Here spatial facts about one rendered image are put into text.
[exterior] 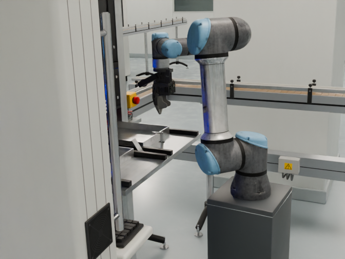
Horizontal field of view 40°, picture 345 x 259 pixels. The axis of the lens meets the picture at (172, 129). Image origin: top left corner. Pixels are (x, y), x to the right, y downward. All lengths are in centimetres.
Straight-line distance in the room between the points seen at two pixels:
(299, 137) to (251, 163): 181
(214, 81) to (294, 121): 191
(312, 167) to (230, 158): 132
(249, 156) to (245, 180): 10
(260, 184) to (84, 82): 87
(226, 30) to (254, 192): 58
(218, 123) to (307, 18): 183
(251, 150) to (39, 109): 85
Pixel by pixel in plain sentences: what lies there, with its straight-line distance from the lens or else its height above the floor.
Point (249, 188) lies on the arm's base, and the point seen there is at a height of 83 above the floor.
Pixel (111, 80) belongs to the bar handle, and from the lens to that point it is 121.
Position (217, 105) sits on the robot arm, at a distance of 160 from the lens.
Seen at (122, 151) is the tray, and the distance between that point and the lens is 194.
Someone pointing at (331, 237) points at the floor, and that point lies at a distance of 319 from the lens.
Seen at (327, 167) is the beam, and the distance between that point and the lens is 289.
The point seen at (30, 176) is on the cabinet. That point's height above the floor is 112.
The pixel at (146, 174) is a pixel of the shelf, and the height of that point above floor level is 88.
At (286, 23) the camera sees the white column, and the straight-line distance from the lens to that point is 335.
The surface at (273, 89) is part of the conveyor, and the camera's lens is 290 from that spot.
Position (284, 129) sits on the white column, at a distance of 348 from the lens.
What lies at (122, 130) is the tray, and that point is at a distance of 228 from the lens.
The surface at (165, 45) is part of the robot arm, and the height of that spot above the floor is 131.
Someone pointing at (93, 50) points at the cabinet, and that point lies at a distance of 112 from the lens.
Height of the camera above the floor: 153
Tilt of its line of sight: 17 degrees down
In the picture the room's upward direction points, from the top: 2 degrees counter-clockwise
